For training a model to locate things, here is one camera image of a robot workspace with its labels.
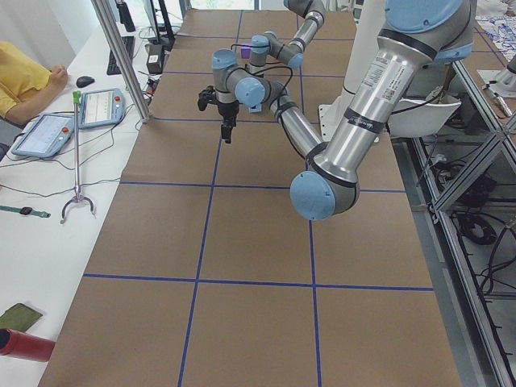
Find light blue foam block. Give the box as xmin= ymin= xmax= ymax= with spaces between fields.
xmin=248 ymin=104 xmax=262 ymax=114

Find far teach pendant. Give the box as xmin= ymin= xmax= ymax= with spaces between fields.
xmin=78 ymin=88 xmax=126 ymax=129

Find green handled reacher grabber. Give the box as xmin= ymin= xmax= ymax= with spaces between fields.
xmin=60 ymin=90 xmax=95 ymax=225

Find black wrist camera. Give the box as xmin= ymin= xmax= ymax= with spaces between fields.
xmin=197 ymin=85 xmax=218 ymax=111

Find olive green pouch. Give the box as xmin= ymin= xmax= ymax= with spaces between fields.
xmin=0 ymin=303 xmax=43 ymax=332

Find teach pendant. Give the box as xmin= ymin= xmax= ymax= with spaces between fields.
xmin=78 ymin=88 xmax=126 ymax=129
xmin=11 ymin=114 xmax=75 ymax=158

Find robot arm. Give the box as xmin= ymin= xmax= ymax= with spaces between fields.
xmin=247 ymin=0 xmax=327 ymax=75
xmin=198 ymin=1 xmax=476 ymax=220

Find person in yellow shirt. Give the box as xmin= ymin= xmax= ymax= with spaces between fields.
xmin=1 ymin=41 xmax=69 ymax=127

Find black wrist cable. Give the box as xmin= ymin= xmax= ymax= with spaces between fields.
xmin=257 ymin=64 xmax=294 ymax=122

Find black power adapter box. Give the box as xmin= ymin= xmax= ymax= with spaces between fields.
xmin=146 ymin=44 xmax=164 ymax=74

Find red water bottle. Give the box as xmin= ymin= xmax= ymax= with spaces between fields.
xmin=1 ymin=328 xmax=56 ymax=362

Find black keyboard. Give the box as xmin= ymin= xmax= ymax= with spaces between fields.
xmin=106 ymin=35 xmax=136 ymax=77

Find green strap smartwatch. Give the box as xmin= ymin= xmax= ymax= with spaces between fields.
xmin=0 ymin=206 xmax=51 ymax=218

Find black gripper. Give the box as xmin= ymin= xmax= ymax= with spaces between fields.
xmin=218 ymin=101 xmax=239 ymax=144

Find aluminium frame post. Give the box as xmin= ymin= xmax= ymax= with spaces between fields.
xmin=91 ymin=0 xmax=150 ymax=123

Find black computer mouse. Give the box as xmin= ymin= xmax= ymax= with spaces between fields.
xmin=76 ymin=76 xmax=95 ymax=89

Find purple foam block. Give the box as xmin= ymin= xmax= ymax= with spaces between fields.
xmin=240 ymin=46 xmax=252 ymax=59

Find near teach pendant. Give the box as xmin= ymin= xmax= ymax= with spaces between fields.
xmin=11 ymin=114 xmax=75 ymax=158

